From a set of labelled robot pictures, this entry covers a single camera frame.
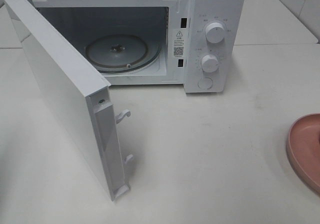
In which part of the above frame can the white timer knob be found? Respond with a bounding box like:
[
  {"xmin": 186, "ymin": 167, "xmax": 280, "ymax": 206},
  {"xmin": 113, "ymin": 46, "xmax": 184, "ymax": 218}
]
[{"xmin": 200, "ymin": 54, "xmax": 220, "ymax": 73}]

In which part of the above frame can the pink round plate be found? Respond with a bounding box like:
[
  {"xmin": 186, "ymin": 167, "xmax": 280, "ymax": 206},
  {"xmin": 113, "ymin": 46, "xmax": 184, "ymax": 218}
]
[{"xmin": 286, "ymin": 113, "xmax": 320, "ymax": 194}]

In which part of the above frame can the white microwave door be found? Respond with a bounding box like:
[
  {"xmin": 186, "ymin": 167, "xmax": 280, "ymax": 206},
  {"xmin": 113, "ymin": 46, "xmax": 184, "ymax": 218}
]
[{"xmin": 4, "ymin": 0, "xmax": 132, "ymax": 200}]

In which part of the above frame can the round white door button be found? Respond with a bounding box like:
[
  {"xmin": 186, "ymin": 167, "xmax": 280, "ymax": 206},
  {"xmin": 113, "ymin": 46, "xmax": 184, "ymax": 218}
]
[{"xmin": 197, "ymin": 77, "xmax": 213, "ymax": 90}]

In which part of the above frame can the glass microwave turntable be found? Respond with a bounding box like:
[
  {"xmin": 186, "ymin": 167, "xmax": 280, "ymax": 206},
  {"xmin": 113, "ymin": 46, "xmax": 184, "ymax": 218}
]
[{"xmin": 85, "ymin": 34, "xmax": 161, "ymax": 74}]

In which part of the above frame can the upper white power knob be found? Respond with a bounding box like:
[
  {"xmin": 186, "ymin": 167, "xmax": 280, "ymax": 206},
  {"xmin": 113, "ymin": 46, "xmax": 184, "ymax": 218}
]
[{"xmin": 205, "ymin": 21, "xmax": 226, "ymax": 44}]

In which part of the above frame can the white microwave oven body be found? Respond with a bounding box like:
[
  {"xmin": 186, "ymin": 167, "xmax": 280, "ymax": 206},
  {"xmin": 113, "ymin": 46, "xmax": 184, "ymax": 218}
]
[{"xmin": 29, "ymin": 0, "xmax": 244, "ymax": 93}]

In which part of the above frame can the white warning sticker QR code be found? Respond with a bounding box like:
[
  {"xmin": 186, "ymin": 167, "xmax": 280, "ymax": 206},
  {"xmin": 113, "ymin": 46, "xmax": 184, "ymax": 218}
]
[{"xmin": 172, "ymin": 28, "xmax": 187, "ymax": 58}]

